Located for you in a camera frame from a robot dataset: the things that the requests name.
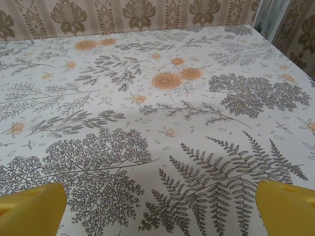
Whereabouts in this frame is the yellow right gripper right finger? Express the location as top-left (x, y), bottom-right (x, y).
top-left (255, 180), bottom-right (315, 236)

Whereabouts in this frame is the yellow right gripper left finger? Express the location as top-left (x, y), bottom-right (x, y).
top-left (0, 182), bottom-right (67, 236)

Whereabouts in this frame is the floral fern print tablecloth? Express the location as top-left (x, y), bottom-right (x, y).
top-left (0, 24), bottom-right (315, 236)

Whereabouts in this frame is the grey metal frame post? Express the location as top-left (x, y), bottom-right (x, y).
top-left (253, 0), bottom-right (280, 44)

